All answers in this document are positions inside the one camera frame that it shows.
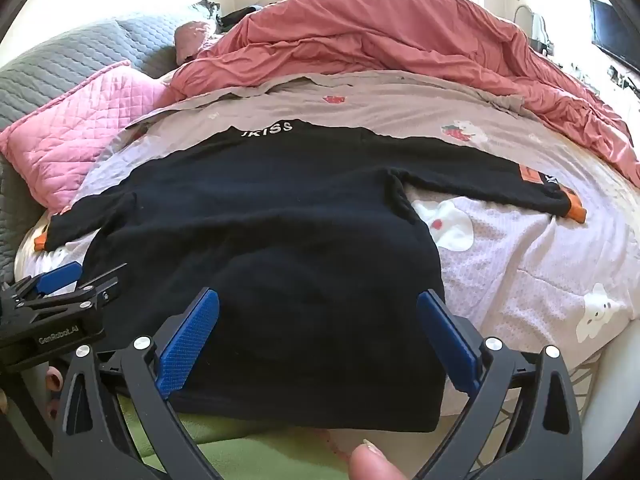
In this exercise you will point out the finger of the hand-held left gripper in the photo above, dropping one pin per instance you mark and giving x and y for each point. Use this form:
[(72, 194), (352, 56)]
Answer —
[(59, 279), (102, 285)]

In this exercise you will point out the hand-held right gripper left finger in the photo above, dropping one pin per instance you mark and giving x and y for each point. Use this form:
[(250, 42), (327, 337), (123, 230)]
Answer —
[(186, 347)]

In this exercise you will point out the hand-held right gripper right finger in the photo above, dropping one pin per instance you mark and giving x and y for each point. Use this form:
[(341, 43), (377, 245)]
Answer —
[(450, 342)]

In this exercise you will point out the black printed t-shirt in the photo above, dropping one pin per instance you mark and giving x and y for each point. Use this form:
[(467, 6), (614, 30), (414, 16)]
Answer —
[(275, 235)]

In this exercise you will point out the person's left hand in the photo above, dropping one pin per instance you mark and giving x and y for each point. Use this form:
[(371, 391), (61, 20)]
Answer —
[(53, 379)]

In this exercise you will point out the person's right hand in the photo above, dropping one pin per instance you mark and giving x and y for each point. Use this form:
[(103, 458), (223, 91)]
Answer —
[(375, 462)]

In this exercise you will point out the printed lilac blanket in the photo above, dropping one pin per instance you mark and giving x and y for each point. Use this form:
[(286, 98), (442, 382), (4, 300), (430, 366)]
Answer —
[(525, 260)]

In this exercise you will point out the green cloth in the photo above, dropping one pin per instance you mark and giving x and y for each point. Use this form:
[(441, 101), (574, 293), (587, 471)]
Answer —
[(240, 455)]

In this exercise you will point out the pink quilted pillow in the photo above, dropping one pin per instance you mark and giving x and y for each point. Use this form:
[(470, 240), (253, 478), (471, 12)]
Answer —
[(75, 125)]

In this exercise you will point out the small dusty pink pillow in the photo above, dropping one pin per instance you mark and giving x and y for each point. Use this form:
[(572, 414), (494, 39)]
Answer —
[(192, 37)]

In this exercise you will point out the dark cloth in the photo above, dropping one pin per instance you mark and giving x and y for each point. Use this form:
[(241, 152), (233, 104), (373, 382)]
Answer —
[(240, 16)]

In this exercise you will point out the salmon red duvet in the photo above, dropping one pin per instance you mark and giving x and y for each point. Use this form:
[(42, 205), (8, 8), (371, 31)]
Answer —
[(400, 35)]

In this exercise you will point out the white device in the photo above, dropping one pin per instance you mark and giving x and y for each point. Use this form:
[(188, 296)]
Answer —
[(537, 27)]

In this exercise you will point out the black flat screen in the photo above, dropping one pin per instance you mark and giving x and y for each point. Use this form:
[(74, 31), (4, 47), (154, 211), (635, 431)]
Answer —
[(612, 35)]

